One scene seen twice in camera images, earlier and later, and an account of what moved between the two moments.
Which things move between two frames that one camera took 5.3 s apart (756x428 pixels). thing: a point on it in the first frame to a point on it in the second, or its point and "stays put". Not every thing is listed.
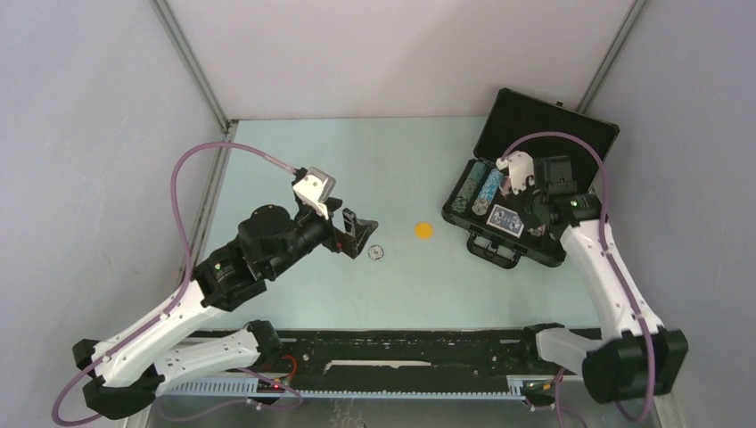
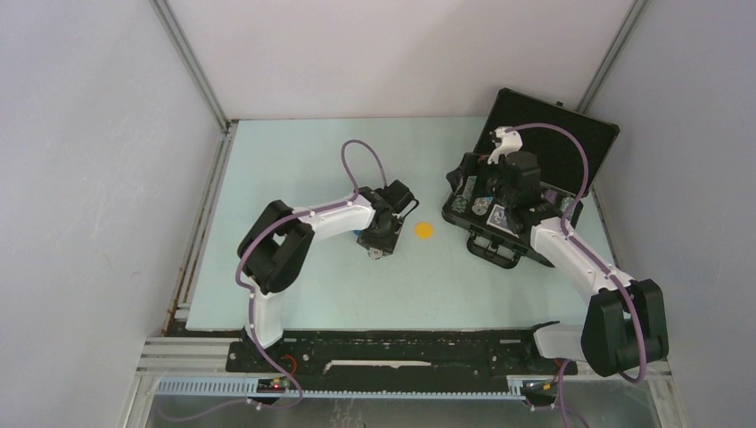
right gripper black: (532, 223) to (468, 166)
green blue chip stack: (468, 187) stays put
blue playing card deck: (506, 220) stays put
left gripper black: (357, 230) to (386, 244)
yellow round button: (424, 230) stays put
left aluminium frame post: (180, 43) stays put
